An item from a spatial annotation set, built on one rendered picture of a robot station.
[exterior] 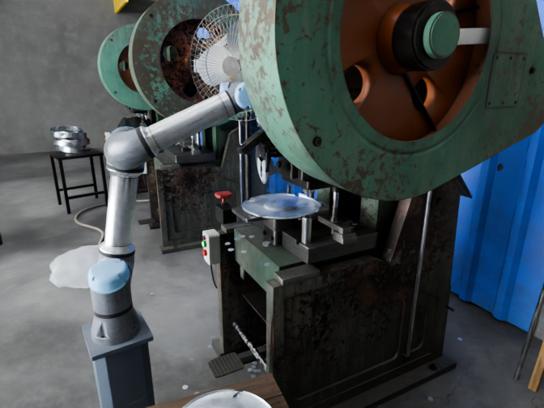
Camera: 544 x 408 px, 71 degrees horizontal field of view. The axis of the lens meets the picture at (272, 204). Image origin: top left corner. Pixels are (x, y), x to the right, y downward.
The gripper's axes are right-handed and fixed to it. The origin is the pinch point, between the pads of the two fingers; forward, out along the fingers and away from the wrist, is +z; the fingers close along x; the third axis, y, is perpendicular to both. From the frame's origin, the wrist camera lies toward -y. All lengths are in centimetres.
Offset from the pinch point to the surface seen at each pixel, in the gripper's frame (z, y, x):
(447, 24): -46, 20, -53
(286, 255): 24.5, 2.6, -12.8
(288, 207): 10.2, 8.1, -4.7
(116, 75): -37, -8, 304
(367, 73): -36, 11, -39
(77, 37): -101, -20, 660
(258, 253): 26.3, -3.8, -3.7
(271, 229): 18.4, 2.3, -2.4
